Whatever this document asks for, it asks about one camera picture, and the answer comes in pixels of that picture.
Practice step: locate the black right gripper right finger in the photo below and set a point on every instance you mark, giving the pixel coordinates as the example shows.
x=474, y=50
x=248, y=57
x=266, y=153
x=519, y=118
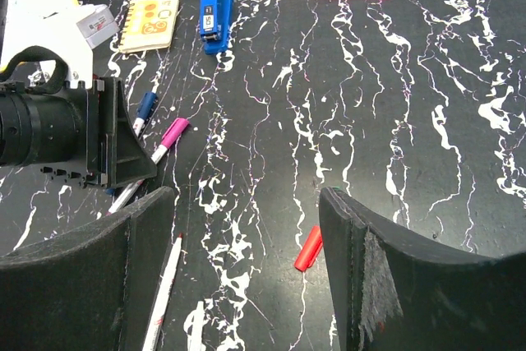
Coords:
x=394, y=289

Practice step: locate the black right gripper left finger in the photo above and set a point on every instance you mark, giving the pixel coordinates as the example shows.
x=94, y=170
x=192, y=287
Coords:
x=92, y=288

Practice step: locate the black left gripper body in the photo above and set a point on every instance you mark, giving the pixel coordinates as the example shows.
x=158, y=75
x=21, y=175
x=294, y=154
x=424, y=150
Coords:
x=83, y=135

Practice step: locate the white pen with blue tip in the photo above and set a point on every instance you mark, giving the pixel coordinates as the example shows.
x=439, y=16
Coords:
x=144, y=112

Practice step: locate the white pen with red tip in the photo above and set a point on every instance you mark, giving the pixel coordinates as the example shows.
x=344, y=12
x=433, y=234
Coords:
x=162, y=297

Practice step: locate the red pen cap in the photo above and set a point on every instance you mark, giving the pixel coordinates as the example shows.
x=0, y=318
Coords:
x=310, y=250

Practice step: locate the white pen with purple tip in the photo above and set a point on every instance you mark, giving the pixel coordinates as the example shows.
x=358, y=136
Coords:
x=169, y=138

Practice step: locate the white pen with green tip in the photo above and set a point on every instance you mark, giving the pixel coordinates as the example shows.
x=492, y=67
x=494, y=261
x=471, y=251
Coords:
x=197, y=322

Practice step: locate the small orange notebook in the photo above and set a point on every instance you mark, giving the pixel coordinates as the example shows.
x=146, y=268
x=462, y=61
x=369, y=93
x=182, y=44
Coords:
x=149, y=25

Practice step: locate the blue stapler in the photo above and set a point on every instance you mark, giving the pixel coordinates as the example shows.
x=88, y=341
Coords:
x=215, y=22

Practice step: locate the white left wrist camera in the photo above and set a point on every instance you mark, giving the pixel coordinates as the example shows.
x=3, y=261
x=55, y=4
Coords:
x=63, y=43

